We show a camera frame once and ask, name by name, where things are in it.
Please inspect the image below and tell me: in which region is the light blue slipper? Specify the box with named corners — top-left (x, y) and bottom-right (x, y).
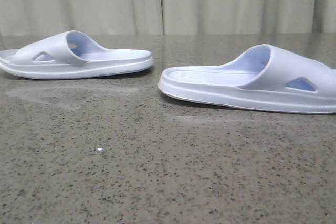
top-left (1, 30), bottom-right (154, 79)
top-left (158, 44), bottom-right (335, 114)

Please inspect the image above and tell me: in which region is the beige background curtain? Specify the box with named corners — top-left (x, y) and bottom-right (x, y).
top-left (1, 0), bottom-right (335, 36)

